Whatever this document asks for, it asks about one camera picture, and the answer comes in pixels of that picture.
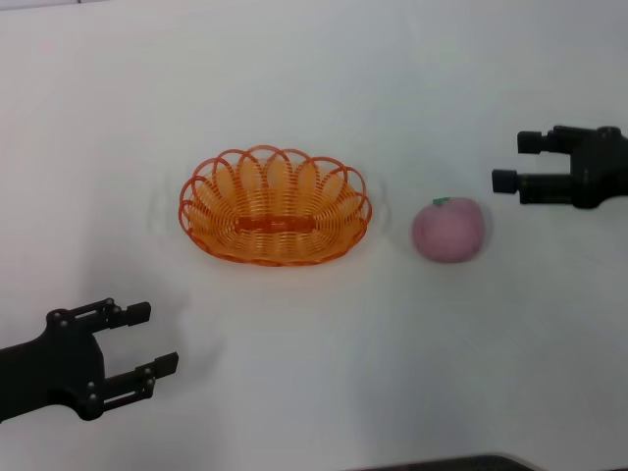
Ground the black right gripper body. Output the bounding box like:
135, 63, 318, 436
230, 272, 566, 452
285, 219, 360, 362
567, 126, 628, 210

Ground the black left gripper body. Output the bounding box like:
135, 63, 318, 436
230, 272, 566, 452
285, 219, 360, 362
0, 308, 107, 422

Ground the pink toy peach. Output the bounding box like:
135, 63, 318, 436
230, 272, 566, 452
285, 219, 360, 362
410, 195, 490, 265

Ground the orange plastic wire basket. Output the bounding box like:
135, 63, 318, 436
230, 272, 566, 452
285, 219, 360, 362
178, 144, 374, 268

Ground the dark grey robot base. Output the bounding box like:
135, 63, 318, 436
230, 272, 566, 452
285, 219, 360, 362
342, 452, 544, 471

